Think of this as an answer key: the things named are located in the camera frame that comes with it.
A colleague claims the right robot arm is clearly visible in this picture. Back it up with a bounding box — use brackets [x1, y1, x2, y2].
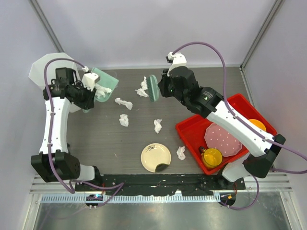
[158, 67, 286, 189]

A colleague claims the white translucent trash bin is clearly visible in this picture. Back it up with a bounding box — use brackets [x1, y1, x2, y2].
[28, 53, 82, 113]

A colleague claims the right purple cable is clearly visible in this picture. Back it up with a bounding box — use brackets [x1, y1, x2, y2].
[171, 42, 307, 211]

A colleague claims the yellow cup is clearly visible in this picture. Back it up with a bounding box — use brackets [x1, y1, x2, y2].
[199, 146, 223, 168]

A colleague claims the orange bowl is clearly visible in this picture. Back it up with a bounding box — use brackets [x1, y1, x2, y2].
[249, 119, 267, 132]

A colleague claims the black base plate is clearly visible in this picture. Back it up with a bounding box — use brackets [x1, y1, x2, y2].
[74, 173, 247, 196]

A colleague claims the paper scrap back small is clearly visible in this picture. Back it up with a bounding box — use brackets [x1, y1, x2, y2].
[135, 88, 149, 98]

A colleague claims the cream round plate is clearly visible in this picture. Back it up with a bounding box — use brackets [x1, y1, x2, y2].
[141, 143, 171, 173]

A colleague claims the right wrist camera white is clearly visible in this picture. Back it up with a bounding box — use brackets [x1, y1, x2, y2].
[166, 52, 187, 77]

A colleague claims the green hand brush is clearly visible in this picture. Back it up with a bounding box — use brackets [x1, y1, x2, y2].
[146, 75, 160, 102]

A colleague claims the green dustpan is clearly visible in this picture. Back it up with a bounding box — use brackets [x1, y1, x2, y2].
[91, 68, 119, 103]

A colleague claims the pink dotted plate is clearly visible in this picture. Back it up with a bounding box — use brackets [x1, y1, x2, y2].
[204, 123, 243, 157]

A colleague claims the paper scrap back large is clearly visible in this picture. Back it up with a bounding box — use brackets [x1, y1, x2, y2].
[141, 77, 148, 91]

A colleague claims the white cable duct strip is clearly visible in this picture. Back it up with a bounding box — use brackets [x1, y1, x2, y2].
[41, 193, 220, 204]

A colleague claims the red plastic tray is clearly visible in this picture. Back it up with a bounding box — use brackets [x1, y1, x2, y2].
[175, 93, 277, 175]

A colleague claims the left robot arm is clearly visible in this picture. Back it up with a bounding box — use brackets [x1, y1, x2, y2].
[31, 68, 102, 191]

